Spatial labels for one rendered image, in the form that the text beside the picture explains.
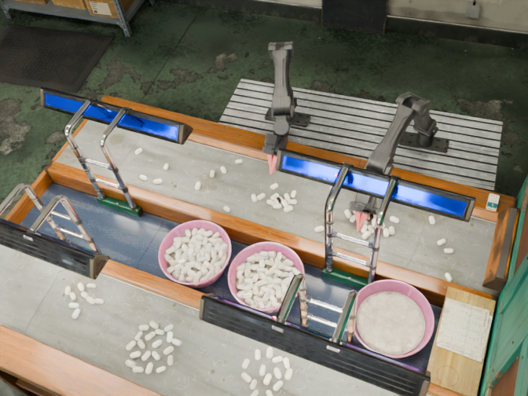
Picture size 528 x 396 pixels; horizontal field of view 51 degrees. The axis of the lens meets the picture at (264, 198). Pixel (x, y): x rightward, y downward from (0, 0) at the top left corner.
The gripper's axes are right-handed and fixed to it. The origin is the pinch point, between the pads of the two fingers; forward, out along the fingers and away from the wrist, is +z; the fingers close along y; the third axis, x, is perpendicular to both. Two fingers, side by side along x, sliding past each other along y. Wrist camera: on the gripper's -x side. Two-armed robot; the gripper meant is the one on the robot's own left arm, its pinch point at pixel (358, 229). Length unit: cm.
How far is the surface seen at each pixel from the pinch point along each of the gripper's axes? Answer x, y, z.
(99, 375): -53, -61, 60
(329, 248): -21.0, -4.9, 5.5
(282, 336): -63, -4, 23
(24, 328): -48, -96, 58
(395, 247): 0.2, 14.2, 2.8
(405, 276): -9.0, 20.1, 9.6
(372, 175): -27.4, 3.3, -21.4
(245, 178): 8, -49, -6
